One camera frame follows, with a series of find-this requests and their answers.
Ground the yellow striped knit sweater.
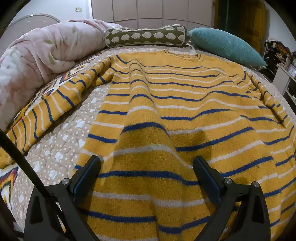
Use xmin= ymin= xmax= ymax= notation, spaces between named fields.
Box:
xmin=0 ymin=49 xmax=296 ymax=241

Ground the colourful geometric patterned blanket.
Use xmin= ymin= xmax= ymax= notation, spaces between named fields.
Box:
xmin=0 ymin=52 xmax=102 ymax=209

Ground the beige quilted heart bedspread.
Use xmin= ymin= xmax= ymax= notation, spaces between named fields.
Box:
xmin=10 ymin=46 xmax=295 ymax=231

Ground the cluttered white shelf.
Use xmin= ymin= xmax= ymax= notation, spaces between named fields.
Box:
xmin=259 ymin=40 xmax=295 ymax=109

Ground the pink floral fleece blanket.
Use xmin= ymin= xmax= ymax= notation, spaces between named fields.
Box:
xmin=1 ymin=19 xmax=118 ymax=131

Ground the teal cushion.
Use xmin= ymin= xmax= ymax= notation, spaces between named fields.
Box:
xmin=189 ymin=28 xmax=267 ymax=67

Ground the olive hedgehog bolster pillow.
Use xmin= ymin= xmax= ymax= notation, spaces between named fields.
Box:
xmin=105 ymin=25 xmax=190 ymax=48

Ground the dark wooden door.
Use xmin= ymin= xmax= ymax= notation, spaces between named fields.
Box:
xmin=213 ymin=0 xmax=266 ymax=54

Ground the white curved headboard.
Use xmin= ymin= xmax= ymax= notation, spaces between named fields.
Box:
xmin=0 ymin=14 xmax=60 ymax=56

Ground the white wardrobe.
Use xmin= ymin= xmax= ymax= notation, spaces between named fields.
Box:
xmin=91 ymin=0 xmax=215 ymax=30

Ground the black cable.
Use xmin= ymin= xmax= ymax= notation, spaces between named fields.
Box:
xmin=0 ymin=129 xmax=65 ymax=241

